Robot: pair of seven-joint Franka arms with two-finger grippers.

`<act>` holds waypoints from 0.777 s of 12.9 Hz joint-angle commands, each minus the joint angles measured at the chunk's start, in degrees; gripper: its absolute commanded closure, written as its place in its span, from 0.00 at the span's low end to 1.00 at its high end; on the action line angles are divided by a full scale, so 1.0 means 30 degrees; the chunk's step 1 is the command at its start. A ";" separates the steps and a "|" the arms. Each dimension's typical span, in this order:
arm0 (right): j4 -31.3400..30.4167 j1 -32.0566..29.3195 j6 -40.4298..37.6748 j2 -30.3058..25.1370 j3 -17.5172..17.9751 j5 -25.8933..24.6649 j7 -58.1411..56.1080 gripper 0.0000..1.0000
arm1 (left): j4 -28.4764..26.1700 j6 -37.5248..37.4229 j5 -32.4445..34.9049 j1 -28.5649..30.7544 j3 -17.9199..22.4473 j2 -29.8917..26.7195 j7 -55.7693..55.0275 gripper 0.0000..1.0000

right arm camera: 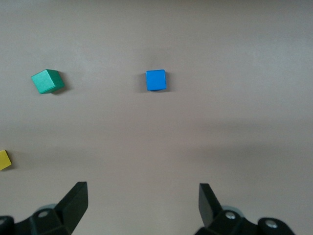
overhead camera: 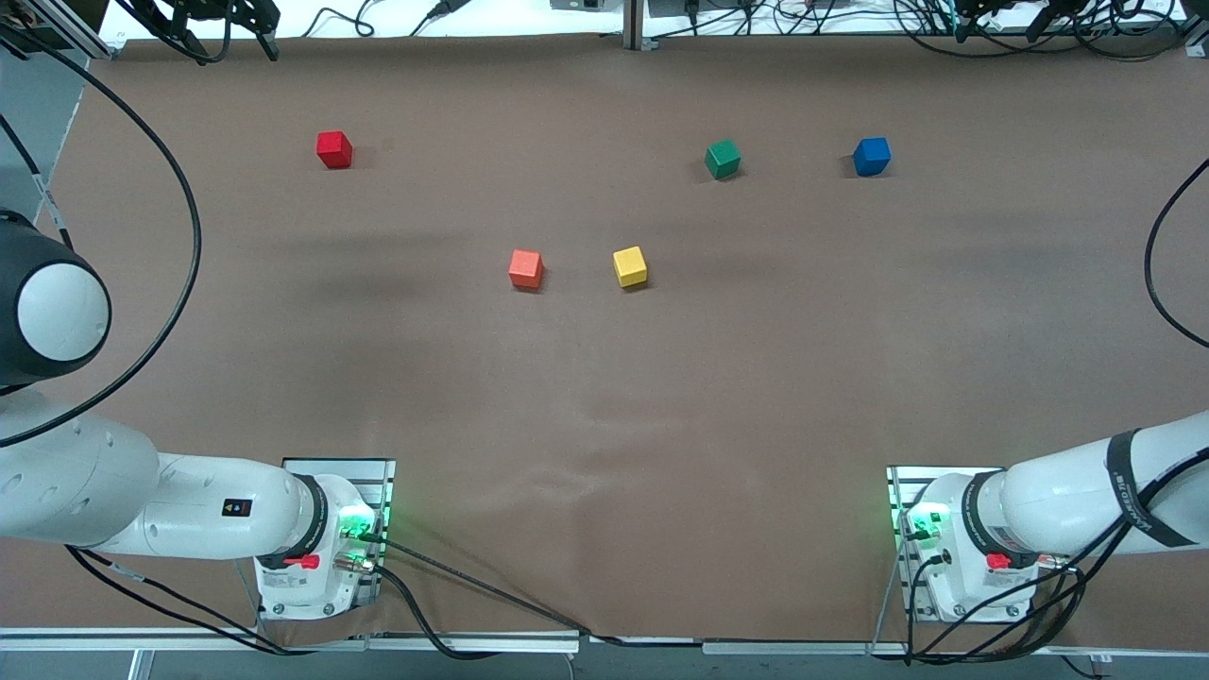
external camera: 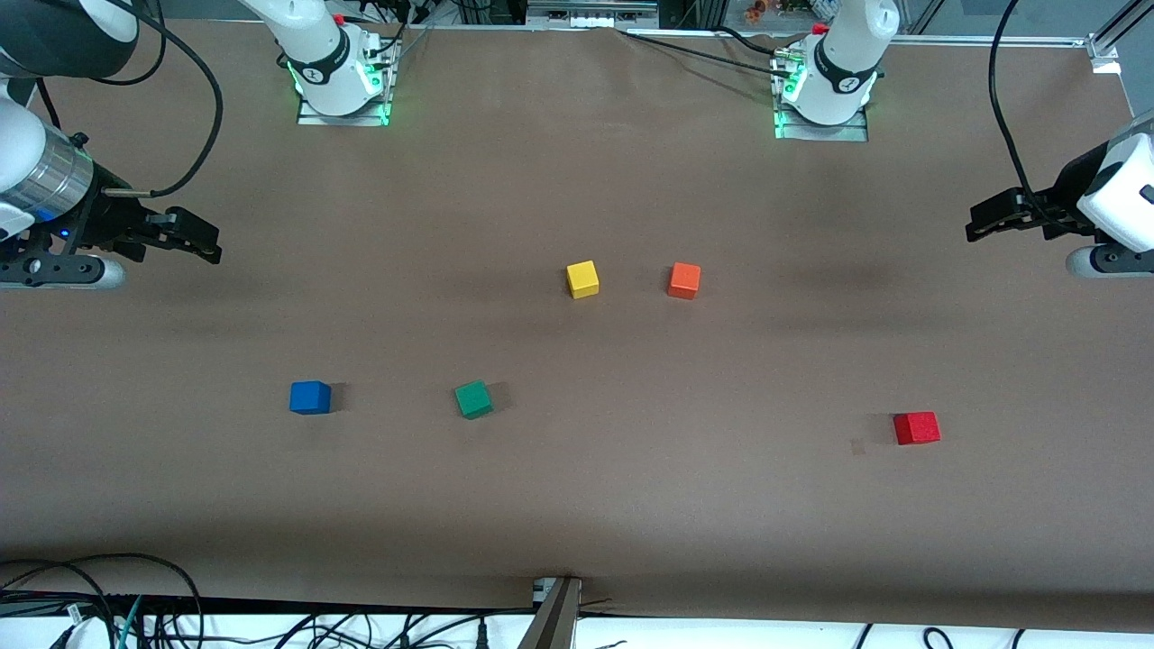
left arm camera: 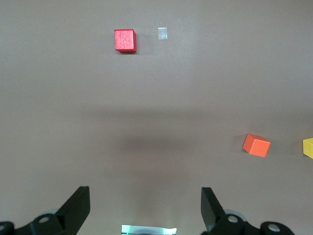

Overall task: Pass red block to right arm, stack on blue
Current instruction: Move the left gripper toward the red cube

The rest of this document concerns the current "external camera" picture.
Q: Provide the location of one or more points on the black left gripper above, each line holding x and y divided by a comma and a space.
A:
1053, 205

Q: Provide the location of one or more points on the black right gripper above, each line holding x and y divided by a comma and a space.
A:
106, 219

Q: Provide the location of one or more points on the red wooden block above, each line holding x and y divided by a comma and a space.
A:
917, 428

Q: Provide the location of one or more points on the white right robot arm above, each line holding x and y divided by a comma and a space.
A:
36, 162

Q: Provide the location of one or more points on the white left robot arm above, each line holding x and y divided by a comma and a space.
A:
847, 54

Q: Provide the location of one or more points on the blue wooden block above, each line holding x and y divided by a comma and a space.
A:
310, 397

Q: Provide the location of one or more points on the orange wooden block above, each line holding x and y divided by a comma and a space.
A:
684, 280

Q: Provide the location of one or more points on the green wooden block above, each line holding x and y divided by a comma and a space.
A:
473, 399

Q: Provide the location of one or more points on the yellow wooden block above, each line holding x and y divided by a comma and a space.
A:
582, 279

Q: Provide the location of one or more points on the white power strip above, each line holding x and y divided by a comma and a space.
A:
590, 11

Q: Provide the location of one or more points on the white desk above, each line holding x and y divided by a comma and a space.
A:
721, 636

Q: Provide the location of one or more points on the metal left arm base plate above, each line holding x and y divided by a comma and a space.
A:
856, 133

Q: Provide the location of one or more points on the aluminium table edge rail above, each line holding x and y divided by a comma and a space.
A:
992, 41

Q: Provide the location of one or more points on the aluminium corner bracket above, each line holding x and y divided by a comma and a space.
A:
1104, 54

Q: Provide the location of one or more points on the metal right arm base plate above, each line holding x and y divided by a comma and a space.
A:
383, 90

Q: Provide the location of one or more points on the aluminium frame post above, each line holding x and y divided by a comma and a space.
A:
552, 617

